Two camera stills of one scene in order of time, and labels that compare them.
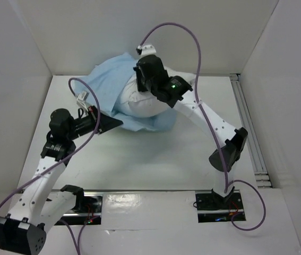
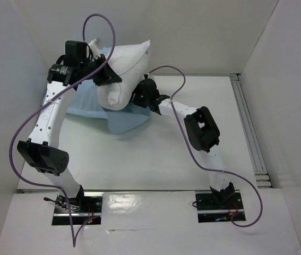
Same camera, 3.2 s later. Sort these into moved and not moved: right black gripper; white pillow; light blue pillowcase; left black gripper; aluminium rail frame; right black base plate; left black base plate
Moved: right black gripper; light blue pillowcase; white pillow; left black gripper
Not moved: right black base plate; left black base plate; aluminium rail frame
